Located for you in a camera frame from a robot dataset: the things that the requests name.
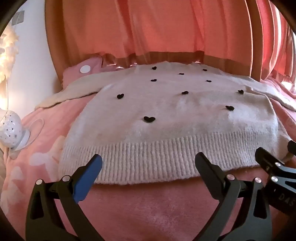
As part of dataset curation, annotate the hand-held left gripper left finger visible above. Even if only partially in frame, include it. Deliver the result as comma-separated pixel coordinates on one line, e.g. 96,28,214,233
25,153,105,241

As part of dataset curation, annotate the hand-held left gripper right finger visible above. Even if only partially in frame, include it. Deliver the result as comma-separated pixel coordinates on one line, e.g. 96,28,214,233
195,152,281,241

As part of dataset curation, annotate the white sweater with black hearts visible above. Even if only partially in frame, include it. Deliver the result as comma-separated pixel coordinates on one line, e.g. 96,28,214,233
35,61,296,186

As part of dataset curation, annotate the pink printed blanket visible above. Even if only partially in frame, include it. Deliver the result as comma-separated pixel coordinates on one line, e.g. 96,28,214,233
0,76,296,241

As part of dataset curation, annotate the white feather table lamp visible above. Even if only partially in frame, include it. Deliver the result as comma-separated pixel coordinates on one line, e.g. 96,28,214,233
0,29,31,152

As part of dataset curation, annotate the pink pillow with white dot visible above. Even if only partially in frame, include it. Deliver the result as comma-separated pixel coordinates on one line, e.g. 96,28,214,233
60,57,103,87

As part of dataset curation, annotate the orange curtain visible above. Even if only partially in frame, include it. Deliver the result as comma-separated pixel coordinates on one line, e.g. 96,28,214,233
45,0,296,85

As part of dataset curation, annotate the grey wall switch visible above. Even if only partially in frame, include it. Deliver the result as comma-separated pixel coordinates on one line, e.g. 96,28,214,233
11,11,25,25

